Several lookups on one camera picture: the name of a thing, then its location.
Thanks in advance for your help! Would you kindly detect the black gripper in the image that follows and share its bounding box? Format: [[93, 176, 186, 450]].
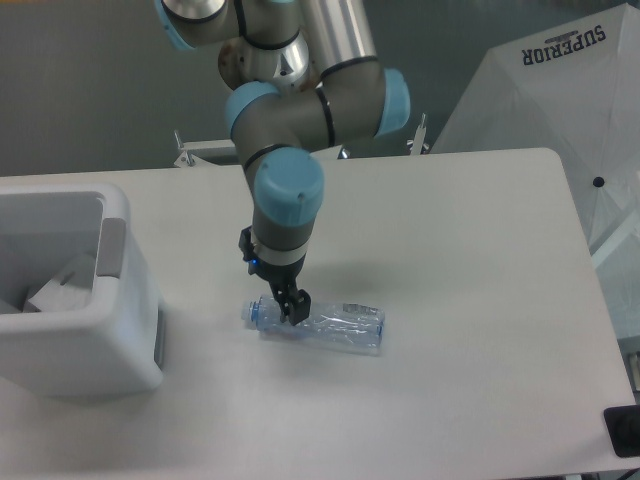
[[238, 227, 310, 325]]

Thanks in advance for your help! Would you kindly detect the crushed clear plastic bottle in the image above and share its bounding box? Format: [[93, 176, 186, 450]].
[[241, 295, 385, 356]]

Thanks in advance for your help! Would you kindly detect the white plastic wrapper bag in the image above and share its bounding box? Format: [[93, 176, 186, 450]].
[[23, 253, 96, 313]]

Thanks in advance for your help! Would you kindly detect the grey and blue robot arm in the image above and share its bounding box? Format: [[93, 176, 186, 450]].
[[155, 1, 411, 325]]

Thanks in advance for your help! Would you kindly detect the white trash can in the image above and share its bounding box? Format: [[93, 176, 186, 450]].
[[1, 184, 164, 396]]

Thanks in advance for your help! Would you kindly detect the black device at table edge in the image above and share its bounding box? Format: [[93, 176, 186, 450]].
[[603, 405, 639, 458]]

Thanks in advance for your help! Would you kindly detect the white umbrella with lettering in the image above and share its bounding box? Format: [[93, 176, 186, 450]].
[[434, 4, 639, 346]]

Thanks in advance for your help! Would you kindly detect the white metal base frame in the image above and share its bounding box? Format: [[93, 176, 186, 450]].
[[173, 112, 431, 168]]

